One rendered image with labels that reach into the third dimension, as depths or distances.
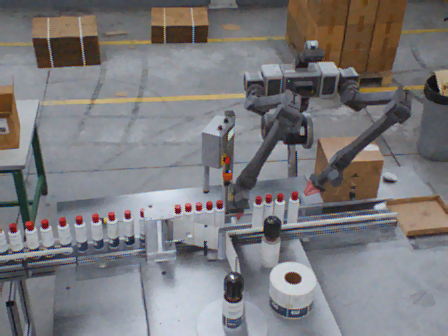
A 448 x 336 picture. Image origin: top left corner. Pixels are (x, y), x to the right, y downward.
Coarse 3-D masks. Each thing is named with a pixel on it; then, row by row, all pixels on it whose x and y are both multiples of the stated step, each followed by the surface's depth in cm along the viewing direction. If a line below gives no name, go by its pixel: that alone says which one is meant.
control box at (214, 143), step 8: (216, 120) 302; (232, 120) 302; (208, 128) 296; (216, 128) 296; (224, 128) 296; (208, 136) 294; (216, 136) 292; (224, 136) 295; (232, 136) 305; (208, 144) 296; (216, 144) 294; (224, 144) 298; (208, 152) 299; (216, 152) 297; (224, 152) 300; (232, 152) 311; (208, 160) 301; (216, 160) 299; (216, 168) 302
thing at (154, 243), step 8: (144, 224) 302; (152, 224) 294; (168, 224) 299; (152, 232) 297; (168, 232) 302; (152, 240) 299; (160, 240) 311; (168, 240) 305; (152, 248) 302; (160, 248) 307; (168, 248) 307; (152, 256) 305; (160, 256) 306; (168, 256) 307
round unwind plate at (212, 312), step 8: (208, 304) 285; (216, 304) 285; (248, 304) 286; (208, 312) 282; (216, 312) 282; (248, 312) 282; (256, 312) 282; (200, 320) 278; (208, 320) 278; (216, 320) 278; (248, 320) 278; (256, 320) 279; (264, 320) 279; (200, 328) 274; (208, 328) 274; (216, 328) 275; (248, 328) 275; (256, 328) 275; (264, 328) 275
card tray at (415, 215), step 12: (396, 204) 356; (408, 204) 356; (420, 204) 356; (432, 204) 356; (444, 204) 353; (408, 216) 347; (420, 216) 348; (432, 216) 348; (444, 216) 348; (408, 228) 339; (420, 228) 340; (432, 228) 335; (444, 228) 336
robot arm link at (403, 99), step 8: (400, 88) 293; (344, 96) 327; (352, 96) 321; (360, 96) 319; (368, 96) 313; (376, 96) 308; (384, 96) 303; (392, 96) 297; (400, 96) 291; (408, 96) 295; (344, 104) 326; (360, 104) 320; (368, 104) 315; (376, 104) 311; (384, 104) 305; (400, 104) 290; (408, 104) 293; (392, 112) 291; (400, 112) 290; (408, 112) 291
